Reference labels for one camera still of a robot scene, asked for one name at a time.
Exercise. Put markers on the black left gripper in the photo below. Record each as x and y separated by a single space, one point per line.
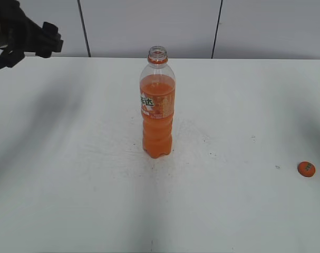
26 36

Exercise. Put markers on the orange soda plastic bottle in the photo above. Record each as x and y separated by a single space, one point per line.
157 94

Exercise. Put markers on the orange bottle cap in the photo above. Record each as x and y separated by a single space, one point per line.
306 169

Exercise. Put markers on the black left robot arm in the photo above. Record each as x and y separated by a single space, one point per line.
7 60

